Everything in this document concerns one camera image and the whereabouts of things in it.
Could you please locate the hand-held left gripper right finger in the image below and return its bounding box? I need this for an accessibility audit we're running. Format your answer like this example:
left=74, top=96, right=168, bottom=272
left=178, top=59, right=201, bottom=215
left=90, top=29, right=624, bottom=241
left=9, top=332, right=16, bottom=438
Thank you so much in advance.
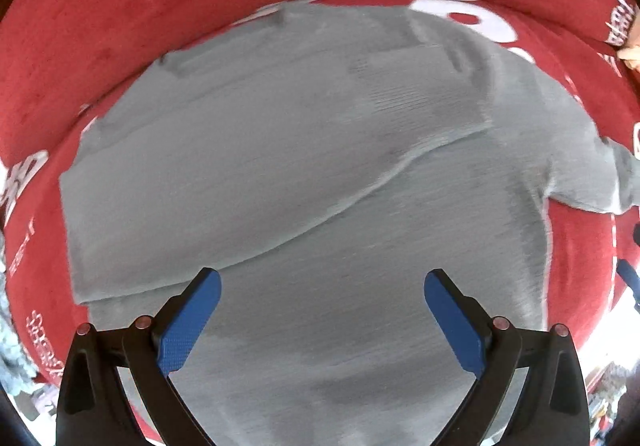
left=423, top=268, right=591, bottom=446

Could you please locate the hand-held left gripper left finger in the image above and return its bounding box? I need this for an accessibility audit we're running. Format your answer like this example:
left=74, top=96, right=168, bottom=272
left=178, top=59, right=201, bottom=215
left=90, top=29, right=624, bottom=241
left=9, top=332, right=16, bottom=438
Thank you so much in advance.
left=55, top=267, right=222, bottom=446

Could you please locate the grey knit sweater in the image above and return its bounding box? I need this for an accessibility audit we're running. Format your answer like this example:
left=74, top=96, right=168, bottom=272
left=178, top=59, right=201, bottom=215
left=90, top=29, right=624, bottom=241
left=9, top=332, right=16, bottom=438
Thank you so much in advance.
left=59, top=1, right=640, bottom=446

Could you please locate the colourful blurred clutter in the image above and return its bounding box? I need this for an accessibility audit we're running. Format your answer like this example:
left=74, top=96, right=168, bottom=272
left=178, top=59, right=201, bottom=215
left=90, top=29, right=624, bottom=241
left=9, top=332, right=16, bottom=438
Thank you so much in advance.
left=585, top=361, right=632, bottom=446

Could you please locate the pale knit cloth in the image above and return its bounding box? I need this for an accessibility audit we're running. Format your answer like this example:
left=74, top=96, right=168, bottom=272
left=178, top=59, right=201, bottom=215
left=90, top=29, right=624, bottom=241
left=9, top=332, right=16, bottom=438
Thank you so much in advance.
left=0, top=226, right=36, bottom=394

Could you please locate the red printed blanket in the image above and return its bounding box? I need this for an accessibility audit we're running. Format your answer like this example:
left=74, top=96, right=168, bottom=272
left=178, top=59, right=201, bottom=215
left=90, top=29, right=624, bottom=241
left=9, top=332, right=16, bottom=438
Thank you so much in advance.
left=0, top=0, right=640, bottom=446

